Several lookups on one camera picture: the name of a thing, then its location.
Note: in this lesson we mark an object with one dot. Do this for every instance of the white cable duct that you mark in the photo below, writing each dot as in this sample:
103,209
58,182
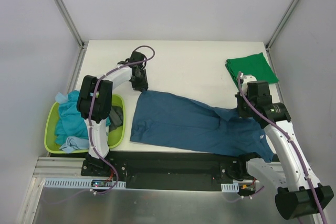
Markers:
80,183
230,188

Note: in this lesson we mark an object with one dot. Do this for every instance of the left white cable duct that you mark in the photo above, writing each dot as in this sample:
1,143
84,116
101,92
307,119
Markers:
80,183

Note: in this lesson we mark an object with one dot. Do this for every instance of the dark grey t shirt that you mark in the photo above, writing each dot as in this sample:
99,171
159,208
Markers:
115,117

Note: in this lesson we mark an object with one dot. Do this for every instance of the light blue t shirt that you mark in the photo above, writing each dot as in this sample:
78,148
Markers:
74,144

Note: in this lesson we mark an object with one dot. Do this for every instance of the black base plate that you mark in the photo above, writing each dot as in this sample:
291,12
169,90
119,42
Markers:
168,171

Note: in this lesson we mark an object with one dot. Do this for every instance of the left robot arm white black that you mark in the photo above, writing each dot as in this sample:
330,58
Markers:
95,103

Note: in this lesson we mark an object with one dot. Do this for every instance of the dark blue t shirt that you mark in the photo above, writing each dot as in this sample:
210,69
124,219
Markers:
168,120

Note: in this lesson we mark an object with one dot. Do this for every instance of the lime green plastic basket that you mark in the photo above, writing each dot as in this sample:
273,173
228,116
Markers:
115,137

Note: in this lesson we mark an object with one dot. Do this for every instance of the right aluminium frame post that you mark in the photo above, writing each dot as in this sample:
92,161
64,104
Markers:
282,23

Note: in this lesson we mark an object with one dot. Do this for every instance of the right white cable duct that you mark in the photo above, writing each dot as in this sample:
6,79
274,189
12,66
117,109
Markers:
230,188

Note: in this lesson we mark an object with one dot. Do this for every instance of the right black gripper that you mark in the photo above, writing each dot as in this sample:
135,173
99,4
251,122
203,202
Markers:
243,109

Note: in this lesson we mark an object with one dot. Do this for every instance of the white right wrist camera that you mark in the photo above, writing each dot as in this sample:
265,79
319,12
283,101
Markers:
243,80

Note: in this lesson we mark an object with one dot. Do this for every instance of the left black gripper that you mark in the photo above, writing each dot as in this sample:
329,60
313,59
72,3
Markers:
139,84

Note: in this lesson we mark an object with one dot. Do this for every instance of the left aluminium frame post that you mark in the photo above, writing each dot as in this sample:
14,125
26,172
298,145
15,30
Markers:
70,23

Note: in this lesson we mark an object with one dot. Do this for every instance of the folded green t shirt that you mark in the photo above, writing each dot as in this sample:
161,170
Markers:
255,65

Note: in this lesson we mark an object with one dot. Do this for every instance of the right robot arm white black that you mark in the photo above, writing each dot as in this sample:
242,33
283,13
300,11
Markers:
299,192

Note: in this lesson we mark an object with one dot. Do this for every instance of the aluminium frame post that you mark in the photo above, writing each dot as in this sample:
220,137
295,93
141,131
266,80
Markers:
70,23
282,23

